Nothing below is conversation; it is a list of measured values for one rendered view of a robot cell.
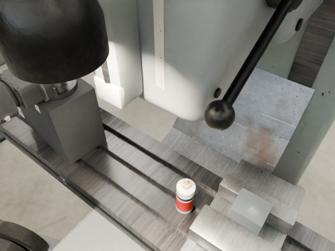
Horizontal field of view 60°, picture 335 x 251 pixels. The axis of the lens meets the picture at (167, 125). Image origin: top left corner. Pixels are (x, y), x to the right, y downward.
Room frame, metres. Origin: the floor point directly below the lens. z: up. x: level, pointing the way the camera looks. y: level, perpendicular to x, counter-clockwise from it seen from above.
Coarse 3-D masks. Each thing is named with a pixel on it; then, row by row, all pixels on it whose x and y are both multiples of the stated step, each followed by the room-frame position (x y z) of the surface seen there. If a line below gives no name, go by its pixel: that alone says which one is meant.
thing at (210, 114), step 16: (272, 0) 0.31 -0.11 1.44; (288, 0) 0.29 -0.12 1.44; (272, 16) 0.28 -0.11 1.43; (272, 32) 0.27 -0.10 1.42; (256, 48) 0.25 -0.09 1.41; (256, 64) 0.24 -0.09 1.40; (240, 80) 0.23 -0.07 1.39; (224, 96) 0.22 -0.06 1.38; (208, 112) 0.20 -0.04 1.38; (224, 112) 0.19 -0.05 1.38; (224, 128) 0.19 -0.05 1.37
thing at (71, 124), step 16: (80, 80) 0.56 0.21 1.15; (64, 96) 0.49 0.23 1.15; (80, 96) 0.50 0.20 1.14; (96, 96) 0.53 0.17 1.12; (32, 112) 0.52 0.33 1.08; (48, 112) 0.45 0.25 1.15; (64, 112) 0.47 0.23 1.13; (80, 112) 0.49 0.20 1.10; (96, 112) 0.52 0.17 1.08; (48, 128) 0.47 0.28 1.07; (64, 128) 0.46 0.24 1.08; (80, 128) 0.48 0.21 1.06; (96, 128) 0.51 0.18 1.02; (64, 144) 0.45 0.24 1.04; (80, 144) 0.47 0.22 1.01; (96, 144) 0.50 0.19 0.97
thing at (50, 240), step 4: (0, 220) 0.57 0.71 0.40; (36, 232) 0.52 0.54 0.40; (40, 236) 0.50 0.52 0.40; (44, 236) 0.50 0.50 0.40; (48, 236) 0.50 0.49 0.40; (48, 240) 0.48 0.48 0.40; (52, 240) 0.48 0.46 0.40; (56, 240) 0.48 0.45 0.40; (60, 240) 0.48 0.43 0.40; (48, 244) 0.47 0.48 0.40; (52, 244) 0.47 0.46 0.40; (56, 244) 0.47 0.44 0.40; (52, 248) 0.45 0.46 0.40
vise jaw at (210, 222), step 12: (204, 216) 0.25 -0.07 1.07; (216, 216) 0.25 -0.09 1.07; (192, 228) 0.23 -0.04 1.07; (204, 228) 0.23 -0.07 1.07; (216, 228) 0.23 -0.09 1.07; (228, 228) 0.23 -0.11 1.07; (240, 228) 0.23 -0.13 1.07; (192, 240) 0.22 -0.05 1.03; (204, 240) 0.21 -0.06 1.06; (216, 240) 0.21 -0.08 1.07; (228, 240) 0.21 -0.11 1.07; (240, 240) 0.21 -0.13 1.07; (252, 240) 0.21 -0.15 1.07; (264, 240) 0.21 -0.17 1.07
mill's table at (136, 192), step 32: (0, 128) 0.60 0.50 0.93; (32, 128) 0.59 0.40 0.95; (128, 128) 0.57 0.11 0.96; (64, 160) 0.46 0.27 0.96; (96, 160) 0.46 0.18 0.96; (128, 160) 0.46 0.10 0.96; (160, 160) 0.47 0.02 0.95; (96, 192) 0.37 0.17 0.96; (128, 192) 0.37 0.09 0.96; (160, 192) 0.37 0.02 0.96; (128, 224) 0.29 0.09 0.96; (160, 224) 0.29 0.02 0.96
